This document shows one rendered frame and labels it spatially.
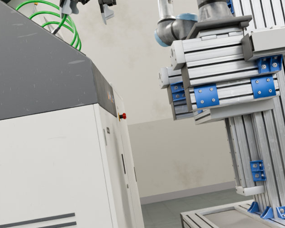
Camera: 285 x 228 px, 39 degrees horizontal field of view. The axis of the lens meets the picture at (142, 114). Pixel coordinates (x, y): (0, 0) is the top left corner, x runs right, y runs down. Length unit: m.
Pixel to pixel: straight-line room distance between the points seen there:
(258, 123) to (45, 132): 0.89
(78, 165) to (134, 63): 3.36
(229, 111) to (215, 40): 0.30
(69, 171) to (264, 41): 0.83
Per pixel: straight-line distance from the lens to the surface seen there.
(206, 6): 1.67
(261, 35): 1.54
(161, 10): 2.30
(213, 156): 4.70
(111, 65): 4.70
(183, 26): 2.15
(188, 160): 4.65
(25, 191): 1.49
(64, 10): 1.76
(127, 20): 4.84
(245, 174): 1.84
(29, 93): 1.49
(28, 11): 2.33
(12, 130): 1.50
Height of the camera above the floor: 0.61
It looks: 5 degrees up
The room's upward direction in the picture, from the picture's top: 10 degrees counter-clockwise
